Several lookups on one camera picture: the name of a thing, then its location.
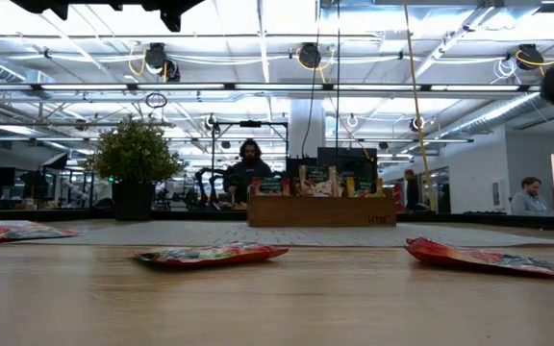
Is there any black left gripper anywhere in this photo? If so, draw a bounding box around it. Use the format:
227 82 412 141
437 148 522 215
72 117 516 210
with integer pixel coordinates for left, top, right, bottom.
10 0 206 33

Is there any red tea bag packet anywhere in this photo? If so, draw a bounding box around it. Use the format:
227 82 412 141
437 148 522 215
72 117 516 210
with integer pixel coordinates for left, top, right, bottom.
403 235 554 284
251 176 291 197
132 241 290 269
0 219 81 242

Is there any wooden three-compartment box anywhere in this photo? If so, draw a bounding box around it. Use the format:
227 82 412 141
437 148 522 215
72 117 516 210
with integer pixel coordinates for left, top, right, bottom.
246 187 398 229

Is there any potted green plant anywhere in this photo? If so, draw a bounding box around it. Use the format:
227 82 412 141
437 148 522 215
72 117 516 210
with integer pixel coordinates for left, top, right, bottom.
87 114 187 222

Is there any person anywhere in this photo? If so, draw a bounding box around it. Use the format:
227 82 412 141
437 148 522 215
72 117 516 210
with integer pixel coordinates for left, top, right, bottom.
403 168 432 213
510 176 554 217
222 138 274 206

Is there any black computer tower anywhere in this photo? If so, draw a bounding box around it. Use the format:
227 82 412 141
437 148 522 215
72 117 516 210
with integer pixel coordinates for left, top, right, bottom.
285 157 319 196

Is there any grey woven placemat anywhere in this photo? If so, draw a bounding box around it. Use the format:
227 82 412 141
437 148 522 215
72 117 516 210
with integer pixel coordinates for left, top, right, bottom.
16 220 554 248

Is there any black metal gantry frame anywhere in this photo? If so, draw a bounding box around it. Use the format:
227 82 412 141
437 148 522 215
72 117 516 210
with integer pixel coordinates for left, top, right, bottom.
211 118 290 193

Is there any yellow hanging cable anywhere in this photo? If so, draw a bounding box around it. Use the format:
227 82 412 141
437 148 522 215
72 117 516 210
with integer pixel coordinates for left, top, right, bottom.
401 0 438 211

